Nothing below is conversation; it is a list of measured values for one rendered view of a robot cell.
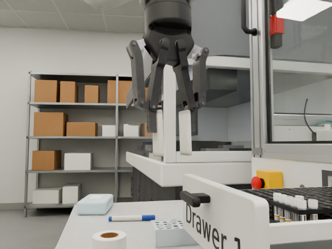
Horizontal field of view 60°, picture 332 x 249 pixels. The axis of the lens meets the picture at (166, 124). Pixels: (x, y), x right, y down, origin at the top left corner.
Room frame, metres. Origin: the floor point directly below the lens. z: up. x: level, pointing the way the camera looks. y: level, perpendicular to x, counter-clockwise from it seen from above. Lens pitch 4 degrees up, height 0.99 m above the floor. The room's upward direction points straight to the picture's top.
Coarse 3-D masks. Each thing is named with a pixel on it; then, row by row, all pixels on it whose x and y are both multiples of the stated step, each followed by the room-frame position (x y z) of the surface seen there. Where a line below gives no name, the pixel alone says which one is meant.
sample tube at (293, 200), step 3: (291, 198) 0.42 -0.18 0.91; (294, 198) 0.42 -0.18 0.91; (297, 198) 0.42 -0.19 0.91; (291, 201) 0.42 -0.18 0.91; (294, 201) 0.41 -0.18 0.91; (291, 204) 0.42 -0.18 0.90; (294, 204) 0.41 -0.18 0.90; (291, 213) 0.42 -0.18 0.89; (294, 213) 0.41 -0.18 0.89; (291, 216) 0.42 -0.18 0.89; (294, 216) 0.41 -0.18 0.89; (297, 216) 0.41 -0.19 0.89; (291, 219) 0.42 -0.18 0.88; (294, 219) 0.41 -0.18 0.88; (297, 219) 0.41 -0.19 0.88
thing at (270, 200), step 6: (246, 192) 0.54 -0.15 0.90; (252, 192) 0.54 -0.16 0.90; (270, 198) 0.48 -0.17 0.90; (270, 204) 0.46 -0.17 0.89; (276, 204) 0.45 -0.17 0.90; (282, 204) 0.44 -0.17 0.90; (288, 210) 0.42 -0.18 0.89; (294, 210) 0.41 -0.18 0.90; (300, 210) 0.40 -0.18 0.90; (306, 210) 0.40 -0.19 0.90
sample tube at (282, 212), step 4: (280, 196) 0.44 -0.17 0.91; (284, 196) 0.44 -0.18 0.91; (280, 200) 0.44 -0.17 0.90; (280, 208) 0.44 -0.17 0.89; (280, 212) 0.44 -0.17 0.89; (284, 212) 0.44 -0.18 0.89; (280, 216) 0.45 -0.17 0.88; (284, 216) 0.44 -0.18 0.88; (280, 220) 0.45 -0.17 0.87; (284, 220) 0.44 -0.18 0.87
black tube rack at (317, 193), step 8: (256, 192) 0.54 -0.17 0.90; (264, 192) 0.54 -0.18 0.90; (272, 192) 0.55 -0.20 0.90; (280, 192) 0.55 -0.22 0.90; (288, 192) 0.54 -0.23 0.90; (296, 192) 0.54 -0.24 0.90; (304, 192) 0.54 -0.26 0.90; (312, 192) 0.55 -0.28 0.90; (320, 192) 0.54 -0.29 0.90; (328, 192) 0.54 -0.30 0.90; (320, 200) 0.47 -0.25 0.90; (328, 200) 0.47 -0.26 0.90; (272, 208) 0.48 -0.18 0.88; (320, 208) 0.41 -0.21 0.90; (328, 208) 0.41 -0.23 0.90; (272, 216) 0.48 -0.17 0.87; (320, 216) 0.48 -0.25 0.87; (328, 216) 0.48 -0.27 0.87
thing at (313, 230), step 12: (276, 228) 0.35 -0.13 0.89; (288, 228) 0.35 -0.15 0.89; (300, 228) 0.35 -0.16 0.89; (312, 228) 0.36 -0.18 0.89; (324, 228) 0.36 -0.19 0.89; (276, 240) 0.35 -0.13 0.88; (288, 240) 0.35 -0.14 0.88; (300, 240) 0.35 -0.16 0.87; (312, 240) 0.36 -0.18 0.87; (324, 240) 0.36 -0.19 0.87
